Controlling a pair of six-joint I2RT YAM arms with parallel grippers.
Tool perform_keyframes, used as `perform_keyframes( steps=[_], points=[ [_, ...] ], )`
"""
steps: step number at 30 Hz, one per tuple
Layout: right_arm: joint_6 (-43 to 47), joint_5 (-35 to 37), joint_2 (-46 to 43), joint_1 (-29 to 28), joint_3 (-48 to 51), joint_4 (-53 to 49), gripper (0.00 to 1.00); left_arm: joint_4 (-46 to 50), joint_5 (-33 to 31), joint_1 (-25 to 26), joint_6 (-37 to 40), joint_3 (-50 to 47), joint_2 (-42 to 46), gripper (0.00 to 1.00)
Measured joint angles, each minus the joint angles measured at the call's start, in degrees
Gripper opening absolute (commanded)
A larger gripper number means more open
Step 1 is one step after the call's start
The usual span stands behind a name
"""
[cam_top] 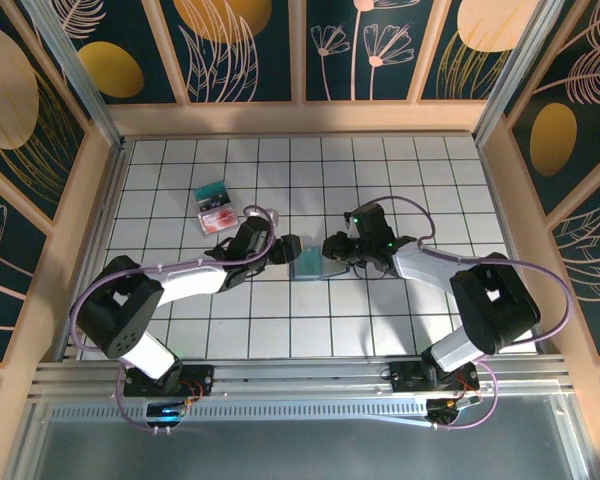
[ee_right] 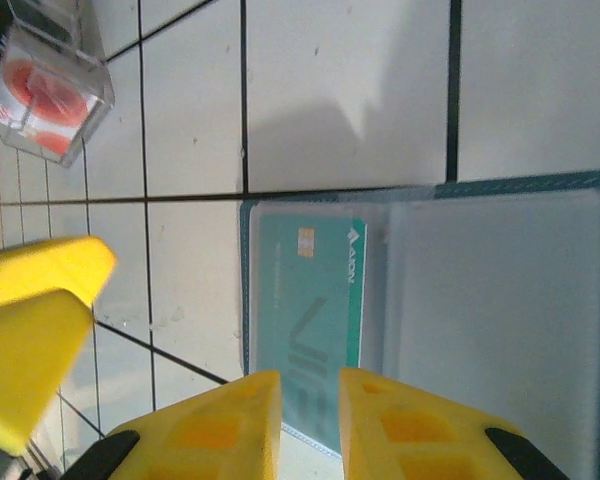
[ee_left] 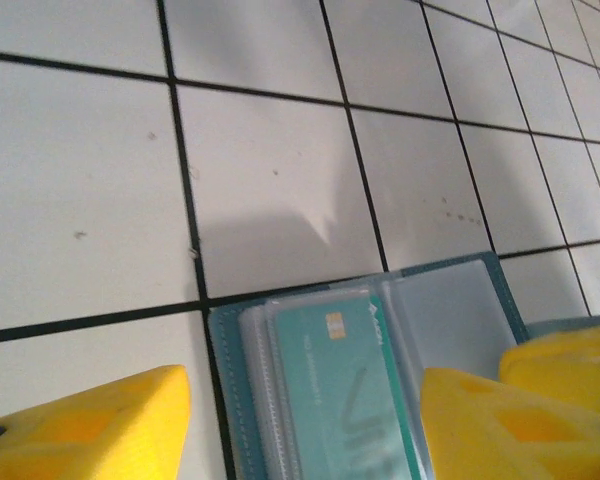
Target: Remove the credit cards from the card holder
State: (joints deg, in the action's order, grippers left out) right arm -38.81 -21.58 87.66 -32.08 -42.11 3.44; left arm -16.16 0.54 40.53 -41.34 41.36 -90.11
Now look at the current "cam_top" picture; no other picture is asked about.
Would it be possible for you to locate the clear plastic card box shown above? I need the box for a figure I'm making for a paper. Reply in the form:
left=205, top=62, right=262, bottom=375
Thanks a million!
left=192, top=180, right=241, bottom=236

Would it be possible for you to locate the red and white card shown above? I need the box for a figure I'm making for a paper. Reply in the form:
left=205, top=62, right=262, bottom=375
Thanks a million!
left=198, top=208, right=239, bottom=235

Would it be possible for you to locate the teal card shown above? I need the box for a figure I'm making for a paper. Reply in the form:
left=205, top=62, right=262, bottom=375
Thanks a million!
left=193, top=181, right=231, bottom=205

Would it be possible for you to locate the grey frosted panel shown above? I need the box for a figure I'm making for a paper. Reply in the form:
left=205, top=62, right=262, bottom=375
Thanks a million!
left=9, top=394, right=599, bottom=480

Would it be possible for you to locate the aluminium mounting rail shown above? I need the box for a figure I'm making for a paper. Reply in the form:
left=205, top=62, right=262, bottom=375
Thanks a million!
left=29, top=355, right=572, bottom=401

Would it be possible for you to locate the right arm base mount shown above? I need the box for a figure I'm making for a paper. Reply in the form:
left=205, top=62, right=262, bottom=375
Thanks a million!
left=388, top=360, right=481, bottom=396

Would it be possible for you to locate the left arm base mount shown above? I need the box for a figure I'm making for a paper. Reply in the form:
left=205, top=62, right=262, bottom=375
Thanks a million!
left=122, top=363, right=216, bottom=399

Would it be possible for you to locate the slotted cable duct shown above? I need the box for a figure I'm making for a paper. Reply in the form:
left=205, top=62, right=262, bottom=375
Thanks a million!
left=47, top=403, right=434, bottom=424

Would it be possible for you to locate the aluminium side rail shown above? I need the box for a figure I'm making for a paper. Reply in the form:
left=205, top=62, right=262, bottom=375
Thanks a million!
left=54, top=137, right=131, bottom=362
left=472, top=132, right=554, bottom=356

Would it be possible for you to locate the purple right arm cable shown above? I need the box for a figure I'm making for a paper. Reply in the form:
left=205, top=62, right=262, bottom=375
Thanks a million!
left=372, top=194, right=576, bottom=432

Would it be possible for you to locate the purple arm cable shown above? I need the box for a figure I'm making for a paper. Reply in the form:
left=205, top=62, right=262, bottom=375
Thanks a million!
left=372, top=194, right=576, bottom=432
left=69, top=203, right=282, bottom=436

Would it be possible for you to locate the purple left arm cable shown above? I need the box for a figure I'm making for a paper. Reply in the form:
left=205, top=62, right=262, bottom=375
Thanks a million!
left=69, top=203, right=282, bottom=436

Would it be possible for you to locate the aluminium corner post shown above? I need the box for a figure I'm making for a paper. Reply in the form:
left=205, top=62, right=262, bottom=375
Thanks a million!
left=471, top=0, right=565, bottom=147
left=20, top=0, right=127, bottom=151

